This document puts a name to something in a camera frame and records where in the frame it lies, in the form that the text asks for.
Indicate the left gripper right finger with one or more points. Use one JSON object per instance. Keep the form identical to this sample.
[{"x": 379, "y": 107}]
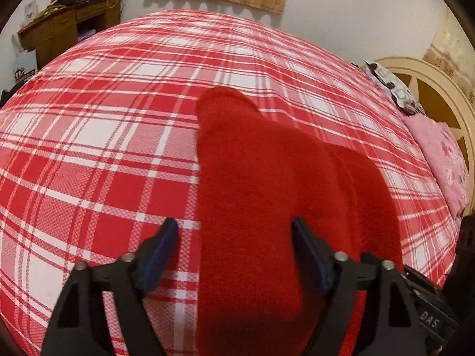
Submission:
[{"x": 390, "y": 323}]

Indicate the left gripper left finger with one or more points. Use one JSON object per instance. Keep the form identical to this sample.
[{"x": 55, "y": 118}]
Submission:
[{"x": 78, "y": 325}]

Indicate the red knitted sweater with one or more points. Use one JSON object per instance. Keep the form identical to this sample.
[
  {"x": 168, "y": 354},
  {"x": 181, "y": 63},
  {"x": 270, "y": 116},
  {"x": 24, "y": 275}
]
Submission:
[{"x": 257, "y": 294}]

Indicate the pink floral blanket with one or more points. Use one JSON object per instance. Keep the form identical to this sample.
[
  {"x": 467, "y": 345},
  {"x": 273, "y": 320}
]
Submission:
[{"x": 444, "y": 158}]

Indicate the red white plaid bedsheet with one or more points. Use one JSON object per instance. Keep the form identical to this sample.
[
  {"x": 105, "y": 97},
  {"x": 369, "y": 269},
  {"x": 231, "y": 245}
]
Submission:
[{"x": 100, "y": 148}]

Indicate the cream wooden headboard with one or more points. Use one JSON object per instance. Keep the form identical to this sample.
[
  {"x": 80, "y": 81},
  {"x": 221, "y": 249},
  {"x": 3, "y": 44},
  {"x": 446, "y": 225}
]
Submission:
[{"x": 443, "y": 101}]

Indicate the grey patterned pillow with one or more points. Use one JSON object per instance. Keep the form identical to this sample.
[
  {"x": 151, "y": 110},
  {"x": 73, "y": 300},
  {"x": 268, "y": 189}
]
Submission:
[{"x": 400, "y": 94}]

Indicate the white paper shopping bag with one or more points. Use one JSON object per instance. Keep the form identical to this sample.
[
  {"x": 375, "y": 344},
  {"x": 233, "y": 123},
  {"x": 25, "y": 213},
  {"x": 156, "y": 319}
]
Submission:
[{"x": 25, "y": 66}]

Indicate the brown wooden desk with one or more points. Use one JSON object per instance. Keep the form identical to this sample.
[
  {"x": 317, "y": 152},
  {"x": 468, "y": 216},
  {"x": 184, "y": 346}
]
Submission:
[{"x": 63, "y": 28}]

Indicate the small white box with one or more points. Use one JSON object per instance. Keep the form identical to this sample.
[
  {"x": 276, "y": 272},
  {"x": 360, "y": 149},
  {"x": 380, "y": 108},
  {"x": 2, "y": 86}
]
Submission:
[{"x": 31, "y": 10}]

